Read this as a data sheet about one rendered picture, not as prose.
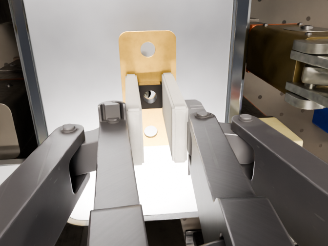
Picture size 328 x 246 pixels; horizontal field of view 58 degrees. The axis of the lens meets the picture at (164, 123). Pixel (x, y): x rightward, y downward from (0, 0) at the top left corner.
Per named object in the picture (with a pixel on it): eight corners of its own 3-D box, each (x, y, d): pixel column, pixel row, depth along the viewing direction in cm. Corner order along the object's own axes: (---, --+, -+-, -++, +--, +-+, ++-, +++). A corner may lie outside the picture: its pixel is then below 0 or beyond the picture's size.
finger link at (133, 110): (144, 166, 15) (129, 167, 15) (138, 114, 21) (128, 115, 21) (141, 109, 13) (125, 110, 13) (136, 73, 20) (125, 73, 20)
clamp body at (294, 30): (204, 11, 57) (300, 32, 25) (253, 10, 58) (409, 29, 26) (203, 47, 60) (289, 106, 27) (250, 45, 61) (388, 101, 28)
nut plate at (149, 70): (117, 31, 19) (116, 33, 18) (175, 30, 20) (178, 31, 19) (126, 146, 23) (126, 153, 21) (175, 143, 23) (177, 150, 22)
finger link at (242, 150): (193, 137, 12) (262, 133, 13) (178, 99, 17) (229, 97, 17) (192, 168, 13) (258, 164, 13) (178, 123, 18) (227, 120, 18)
